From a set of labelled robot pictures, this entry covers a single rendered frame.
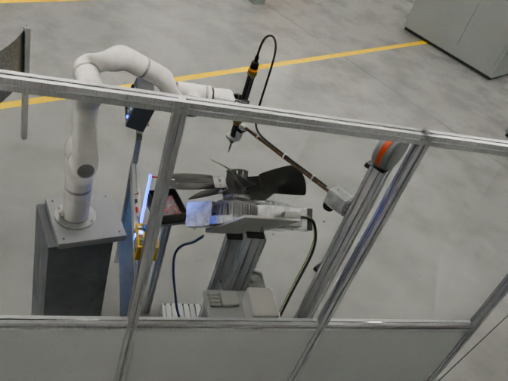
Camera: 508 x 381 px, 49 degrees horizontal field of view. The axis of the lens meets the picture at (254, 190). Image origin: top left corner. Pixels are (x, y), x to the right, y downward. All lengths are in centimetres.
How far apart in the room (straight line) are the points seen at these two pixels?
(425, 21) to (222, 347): 819
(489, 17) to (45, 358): 832
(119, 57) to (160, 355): 127
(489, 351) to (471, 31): 615
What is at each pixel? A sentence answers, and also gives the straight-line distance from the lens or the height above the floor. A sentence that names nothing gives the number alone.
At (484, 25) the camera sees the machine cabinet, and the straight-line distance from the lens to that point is 960.
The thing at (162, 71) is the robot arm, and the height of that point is 178.
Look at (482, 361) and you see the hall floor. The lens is 450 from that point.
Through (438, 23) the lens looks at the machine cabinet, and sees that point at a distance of 994.
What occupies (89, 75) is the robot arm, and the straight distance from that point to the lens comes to 226.
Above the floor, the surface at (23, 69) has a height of 64.
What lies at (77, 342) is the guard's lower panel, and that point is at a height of 87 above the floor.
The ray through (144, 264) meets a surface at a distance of 207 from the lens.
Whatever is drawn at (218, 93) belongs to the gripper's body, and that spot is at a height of 169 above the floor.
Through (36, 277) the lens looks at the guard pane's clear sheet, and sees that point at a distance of 215.
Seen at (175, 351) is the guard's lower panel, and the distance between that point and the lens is 255.
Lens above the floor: 287
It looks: 36 degrees down
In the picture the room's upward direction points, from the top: 20 degrees clockwise
